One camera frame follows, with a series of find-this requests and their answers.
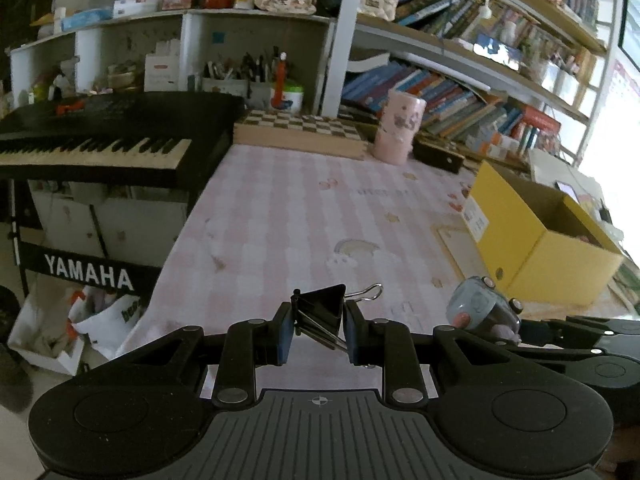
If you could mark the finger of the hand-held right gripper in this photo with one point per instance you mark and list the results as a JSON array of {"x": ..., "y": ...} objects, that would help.
[
  {"x": 545, "y": 332},
  {"x": 555, "y": 353}
]

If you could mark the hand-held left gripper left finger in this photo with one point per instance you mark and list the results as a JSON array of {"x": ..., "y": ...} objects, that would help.
[{"x": 285, "y": 334}]

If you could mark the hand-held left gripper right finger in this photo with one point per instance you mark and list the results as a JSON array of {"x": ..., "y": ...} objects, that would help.
[{"x": 354, "y": 335}]

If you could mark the black binder clip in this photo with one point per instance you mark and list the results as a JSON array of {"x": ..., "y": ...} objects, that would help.
[{"x": 322, "y": 307}]

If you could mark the yellow cardboard box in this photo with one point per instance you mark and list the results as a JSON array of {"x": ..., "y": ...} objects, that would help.
[{"x": 555, "y": 270}]

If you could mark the small grey alarm clock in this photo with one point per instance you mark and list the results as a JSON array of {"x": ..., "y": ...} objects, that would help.
[{"x": 475, "y": 305}]

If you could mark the cream desk mat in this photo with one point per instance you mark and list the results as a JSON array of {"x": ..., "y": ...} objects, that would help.
[{"x": 460, "y": 250}]

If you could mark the smartphone with dark screen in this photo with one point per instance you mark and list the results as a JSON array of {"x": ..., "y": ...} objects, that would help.
[{"x": 567, "y": 190}]

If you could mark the white paper stack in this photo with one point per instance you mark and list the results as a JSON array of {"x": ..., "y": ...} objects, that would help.
[{"x": 550, "y": 165}]

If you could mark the white plastic bag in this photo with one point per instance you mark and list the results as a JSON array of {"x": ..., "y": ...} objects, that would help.
[{"x": 110, "y": 320}]

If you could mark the small white orange box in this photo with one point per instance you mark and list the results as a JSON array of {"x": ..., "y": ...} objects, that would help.
[
  {"x": 507, "y": 142},
  {"x": 497, "y": 151}
]

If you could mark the white storage cabinet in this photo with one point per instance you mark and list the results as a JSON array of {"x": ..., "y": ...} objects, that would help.
[{"x": 135, "y": 220}]

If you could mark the black case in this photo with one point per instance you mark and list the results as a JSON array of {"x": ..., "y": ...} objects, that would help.
[{"x": 440, "y": 157}]

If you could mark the black keyboard stand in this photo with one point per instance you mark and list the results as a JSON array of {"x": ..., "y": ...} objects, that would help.
[{"x": 90, "y": 272}]

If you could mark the pink cylindrical container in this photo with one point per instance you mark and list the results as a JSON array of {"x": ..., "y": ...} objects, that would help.
[{"x": 397, "y": 135}]

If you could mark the wooden chessboard box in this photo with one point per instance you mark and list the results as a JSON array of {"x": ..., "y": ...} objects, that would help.
[{"x": 300, "y": 122}]

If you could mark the white tub with green lid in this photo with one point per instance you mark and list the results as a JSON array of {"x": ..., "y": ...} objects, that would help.
[{"x": 292, "y": 100}]

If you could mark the row of leaning books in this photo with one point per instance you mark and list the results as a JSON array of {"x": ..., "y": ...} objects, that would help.
[{"x": 450, "y": 100}]

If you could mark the pen holder with pens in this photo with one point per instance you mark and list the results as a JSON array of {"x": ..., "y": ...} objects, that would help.
[{"x": 225, "y": 85}]

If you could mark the black electronic keyboard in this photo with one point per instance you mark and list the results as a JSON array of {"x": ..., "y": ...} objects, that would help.
[{"x": 125, "y": 120}]

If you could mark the white shelf unit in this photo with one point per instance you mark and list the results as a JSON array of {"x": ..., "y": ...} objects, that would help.
[{"x": 340, "y": 60}]

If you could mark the white paper box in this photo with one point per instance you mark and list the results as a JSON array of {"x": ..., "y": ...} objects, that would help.
[{"x": 162, "y": 72}]

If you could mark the white quilted bag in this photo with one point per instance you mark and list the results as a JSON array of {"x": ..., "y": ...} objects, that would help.
[{"x": 377, "y": 5}]

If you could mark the row of shelf-top books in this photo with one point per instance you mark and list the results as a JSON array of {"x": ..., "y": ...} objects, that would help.
[{"x": 430, "y": 2}]

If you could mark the wall poster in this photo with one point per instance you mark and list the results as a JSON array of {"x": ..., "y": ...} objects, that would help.
[{"x": 625, "y": 85}]

